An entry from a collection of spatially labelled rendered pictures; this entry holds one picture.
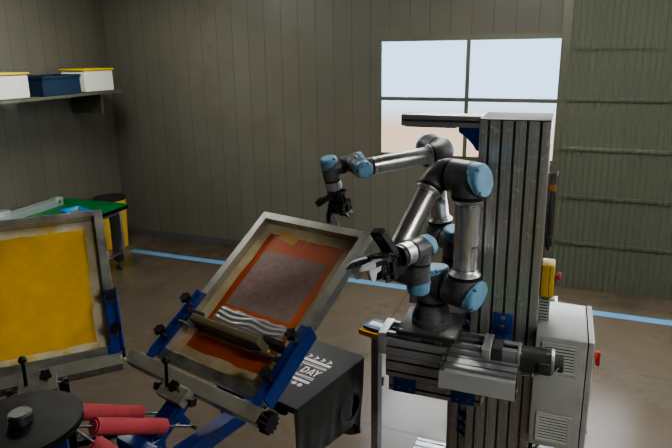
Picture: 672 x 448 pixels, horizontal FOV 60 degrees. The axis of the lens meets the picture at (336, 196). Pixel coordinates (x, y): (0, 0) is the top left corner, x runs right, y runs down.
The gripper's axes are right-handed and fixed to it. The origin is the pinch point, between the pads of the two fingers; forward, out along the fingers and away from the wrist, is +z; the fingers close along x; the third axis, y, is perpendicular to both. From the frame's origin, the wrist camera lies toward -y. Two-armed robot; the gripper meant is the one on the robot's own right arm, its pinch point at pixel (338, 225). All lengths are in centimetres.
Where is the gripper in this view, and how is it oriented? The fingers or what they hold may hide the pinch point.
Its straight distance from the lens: 268.7
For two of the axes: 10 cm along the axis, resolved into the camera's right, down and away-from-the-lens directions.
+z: 1.8, 8.7, 4.6
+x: 5.5, -4.8, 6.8
